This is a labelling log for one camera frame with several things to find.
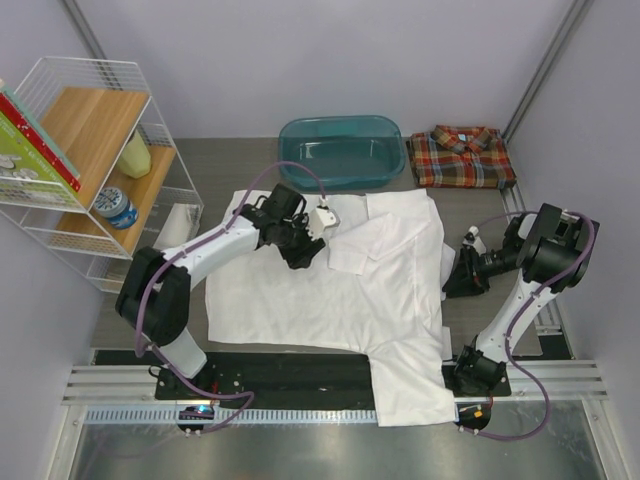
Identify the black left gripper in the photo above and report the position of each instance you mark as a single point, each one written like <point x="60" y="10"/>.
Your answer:
<point x="302" y="256"/>

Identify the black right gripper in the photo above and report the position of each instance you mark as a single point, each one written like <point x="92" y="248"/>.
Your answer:
<point x="467" y="277"/>

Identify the white long sleeve shirt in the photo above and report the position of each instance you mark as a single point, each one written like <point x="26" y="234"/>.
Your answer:
<point x="374" y="289"/>

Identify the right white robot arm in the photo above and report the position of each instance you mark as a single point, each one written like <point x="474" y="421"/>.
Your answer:
<point x="550" y="250"/>

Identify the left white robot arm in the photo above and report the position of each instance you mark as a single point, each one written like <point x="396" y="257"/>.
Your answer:
<point x="155" y="296"/>

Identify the teal plastic basin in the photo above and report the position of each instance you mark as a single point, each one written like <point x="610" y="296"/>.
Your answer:
<point x="344" y="152"/>

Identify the bagged manual booklet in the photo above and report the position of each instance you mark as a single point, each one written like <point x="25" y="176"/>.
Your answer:
<point x="181" y="224"/>

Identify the folded plaid flannel shirt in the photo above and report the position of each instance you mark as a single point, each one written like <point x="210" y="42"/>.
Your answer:
<point x="460" y="157"/>

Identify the blue white round jar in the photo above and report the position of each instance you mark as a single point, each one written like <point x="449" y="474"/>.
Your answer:
<point x="116" y="208"/>

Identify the green book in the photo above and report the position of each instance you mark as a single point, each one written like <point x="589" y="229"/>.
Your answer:
<point x="26" y="177"/>

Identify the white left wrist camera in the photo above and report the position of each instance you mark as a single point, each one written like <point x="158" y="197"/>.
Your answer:
<point x="320" y="219"/>

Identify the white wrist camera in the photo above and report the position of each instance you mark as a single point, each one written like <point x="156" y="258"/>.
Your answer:
<point x="320" y="219"/>
<point x="473" y="240"/>

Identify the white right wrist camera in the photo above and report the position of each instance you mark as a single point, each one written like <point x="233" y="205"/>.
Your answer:
<point x="473" y="240"/>

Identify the aluminium frame rail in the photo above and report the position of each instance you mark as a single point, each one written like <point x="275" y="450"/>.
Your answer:
<point x="134" y="384"/>

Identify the white wire shelf rack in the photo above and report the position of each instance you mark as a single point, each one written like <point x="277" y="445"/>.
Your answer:
<point x="90" y="108"/>

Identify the slotted grey cable duct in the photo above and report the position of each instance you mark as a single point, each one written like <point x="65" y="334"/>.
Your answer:
<point x="170" y="414"/>

